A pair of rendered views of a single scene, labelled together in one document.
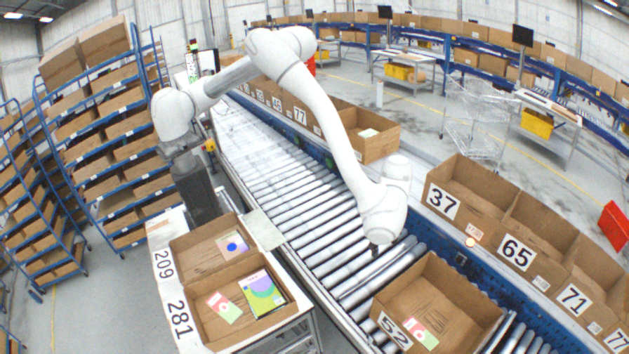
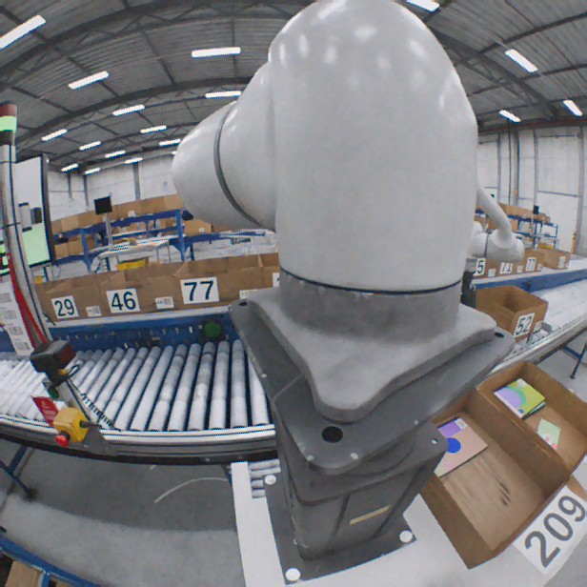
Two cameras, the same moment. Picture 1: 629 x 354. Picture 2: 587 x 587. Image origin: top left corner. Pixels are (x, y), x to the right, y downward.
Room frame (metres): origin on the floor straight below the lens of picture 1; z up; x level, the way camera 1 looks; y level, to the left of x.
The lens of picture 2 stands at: (1.02, 0.84, 1.31)
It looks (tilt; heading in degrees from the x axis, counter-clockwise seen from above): 21 degrees down; 290
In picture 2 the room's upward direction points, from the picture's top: 2 degrees counter-clockwise
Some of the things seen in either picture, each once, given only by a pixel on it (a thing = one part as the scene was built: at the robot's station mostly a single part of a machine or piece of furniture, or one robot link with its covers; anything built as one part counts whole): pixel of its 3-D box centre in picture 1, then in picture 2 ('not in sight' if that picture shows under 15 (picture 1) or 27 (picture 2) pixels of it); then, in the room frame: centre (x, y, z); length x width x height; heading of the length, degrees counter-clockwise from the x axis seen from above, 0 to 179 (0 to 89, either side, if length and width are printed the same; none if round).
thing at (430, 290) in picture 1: (436, 317); (508, 311); (0.28, -0.37, 0.83); 0.39 x 0.29 x 0.17; 29
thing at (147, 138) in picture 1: (136, 140); not in sight; (1.73, 1.47, 0.99); 0.40 x 0.30 x 0.10; 117
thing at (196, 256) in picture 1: (212, 251); (477, 465); (0.72, 0.50, 0.80); 0.38 x 0.28 x 0.10; 122
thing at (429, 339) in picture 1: (418, 335); not in sight; (0.25, -0.31, 0.76); 0.16 x 0.07 x 0.02; 28
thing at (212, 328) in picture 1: (237, 302); (540, 415); (0.45, 0.34, 0.80); 0.38 x 0.28 x 0.10; 120
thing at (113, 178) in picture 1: (103, 180); not in sight; (1.49, 1.88, 0.79); 0.40 x 0.30 x 0.10; 121
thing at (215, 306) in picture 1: (224, 307); (545, 441); (0.44, 0.41, 0.76); 0.16 x 0.07 x 0.02; 53
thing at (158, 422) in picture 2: (260, 153); (171, 383); (1.69, 0.39, 0.72); 0.52 x 0.05 x 0.05; 120
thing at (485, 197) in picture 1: (472, 196); not in sight; (0.73, -0.70, 0.96); 0.39 x 0.29 x 0.17; 30
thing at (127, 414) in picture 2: (254, 147); (140, 384); (1.80, 0.45, 0.72); 0.52 x 0.05 x 0.05; 120
